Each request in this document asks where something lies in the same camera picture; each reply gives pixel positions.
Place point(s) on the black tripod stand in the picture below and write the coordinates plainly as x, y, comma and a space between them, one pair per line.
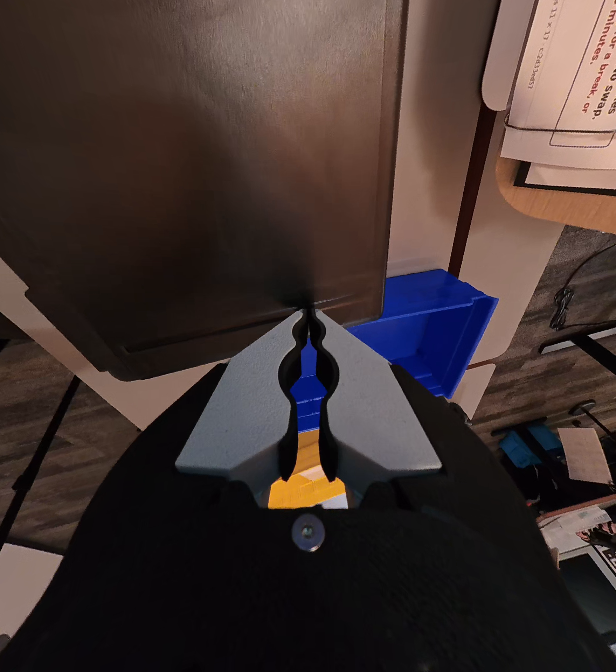
20, 480

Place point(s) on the fiducial marker sheet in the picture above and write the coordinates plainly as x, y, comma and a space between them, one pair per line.
610, 559

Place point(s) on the yellow plastic bin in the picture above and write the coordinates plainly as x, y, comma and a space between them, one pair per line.
292, 493

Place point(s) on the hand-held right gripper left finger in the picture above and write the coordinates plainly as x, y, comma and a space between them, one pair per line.
234, 420

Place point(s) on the small metal stand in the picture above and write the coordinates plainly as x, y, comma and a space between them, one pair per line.
583, 408

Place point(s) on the blue plastic bin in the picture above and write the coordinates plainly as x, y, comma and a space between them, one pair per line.
428, 325

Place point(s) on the grey cardboard sheet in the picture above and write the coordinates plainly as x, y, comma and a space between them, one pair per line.
585, 454

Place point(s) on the black drawer organizer cabinet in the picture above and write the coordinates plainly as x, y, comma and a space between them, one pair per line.
181, 157

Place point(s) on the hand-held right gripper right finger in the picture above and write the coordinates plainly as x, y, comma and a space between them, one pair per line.
381, 420

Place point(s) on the black table foot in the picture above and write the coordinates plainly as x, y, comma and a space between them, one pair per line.
602, 357

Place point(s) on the printed paper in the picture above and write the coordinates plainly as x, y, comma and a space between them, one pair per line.
570, 525

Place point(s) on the black bordered paper sheet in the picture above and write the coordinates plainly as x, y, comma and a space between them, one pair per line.
565, 177

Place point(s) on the blue bag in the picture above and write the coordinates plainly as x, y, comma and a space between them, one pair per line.
523, 443

